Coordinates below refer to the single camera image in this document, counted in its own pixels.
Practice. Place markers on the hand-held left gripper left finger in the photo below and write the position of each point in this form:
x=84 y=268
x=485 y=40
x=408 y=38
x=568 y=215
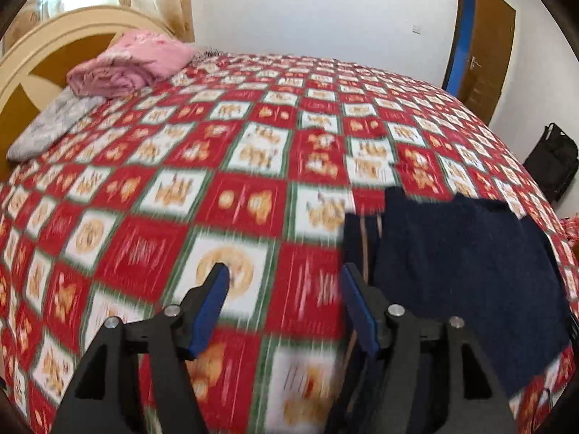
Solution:
x=210 y=312

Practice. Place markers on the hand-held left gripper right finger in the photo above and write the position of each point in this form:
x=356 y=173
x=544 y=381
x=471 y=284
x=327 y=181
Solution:
x=359 y=312

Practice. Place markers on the navy patterned knit sweater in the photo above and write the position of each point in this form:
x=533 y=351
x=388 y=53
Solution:
x=452 y=280

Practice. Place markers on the red checked printed bedspread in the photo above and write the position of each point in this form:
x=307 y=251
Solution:
x=181 y=167

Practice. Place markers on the red cloth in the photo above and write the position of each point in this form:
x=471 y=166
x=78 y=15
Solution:
x=572 y=228

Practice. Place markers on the black backpack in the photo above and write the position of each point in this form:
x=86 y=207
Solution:
x=554 y=162

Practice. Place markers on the grey pillow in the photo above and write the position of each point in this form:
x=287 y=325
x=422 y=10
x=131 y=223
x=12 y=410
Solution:
x=49 y=126

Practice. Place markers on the folded pink blanket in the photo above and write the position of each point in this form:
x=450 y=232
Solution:
x=135 y=63

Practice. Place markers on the brown wooden door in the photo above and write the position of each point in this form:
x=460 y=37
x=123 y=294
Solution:
x=491 y=45

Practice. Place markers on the cream and brown headboard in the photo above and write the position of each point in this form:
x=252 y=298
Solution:
x=27 y=49

